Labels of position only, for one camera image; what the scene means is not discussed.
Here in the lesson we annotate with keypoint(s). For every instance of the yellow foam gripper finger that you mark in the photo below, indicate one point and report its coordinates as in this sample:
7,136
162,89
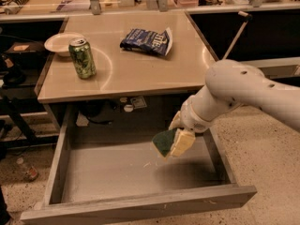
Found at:
176,121
183,140

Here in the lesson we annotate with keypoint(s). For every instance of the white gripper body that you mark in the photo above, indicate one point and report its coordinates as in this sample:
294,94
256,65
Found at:
192,118

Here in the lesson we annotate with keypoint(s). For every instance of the green and yellow sponge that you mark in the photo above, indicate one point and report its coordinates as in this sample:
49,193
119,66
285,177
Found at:
163,141

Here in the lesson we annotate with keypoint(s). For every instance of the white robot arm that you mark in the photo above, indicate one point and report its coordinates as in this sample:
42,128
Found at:
229,84

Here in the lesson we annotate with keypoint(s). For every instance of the beige top counter cabinet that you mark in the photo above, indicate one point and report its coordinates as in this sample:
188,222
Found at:
129,74

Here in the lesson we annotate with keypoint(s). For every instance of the grey open drawer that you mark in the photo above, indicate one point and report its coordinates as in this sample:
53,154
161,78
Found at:
109,174

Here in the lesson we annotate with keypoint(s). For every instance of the blue chip bag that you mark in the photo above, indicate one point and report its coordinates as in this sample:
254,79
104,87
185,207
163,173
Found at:
148,41

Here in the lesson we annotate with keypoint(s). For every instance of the metal rod with black tip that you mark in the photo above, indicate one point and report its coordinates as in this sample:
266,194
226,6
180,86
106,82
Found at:
247,17

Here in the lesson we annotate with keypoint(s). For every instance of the green soda can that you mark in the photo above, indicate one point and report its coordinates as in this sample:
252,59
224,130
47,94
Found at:
82,57

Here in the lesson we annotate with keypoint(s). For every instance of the white ceramic bowl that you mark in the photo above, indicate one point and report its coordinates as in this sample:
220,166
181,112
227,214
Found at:
59,43

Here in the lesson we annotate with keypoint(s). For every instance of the plastic bottle on floor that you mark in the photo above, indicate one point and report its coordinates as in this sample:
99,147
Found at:
29,172

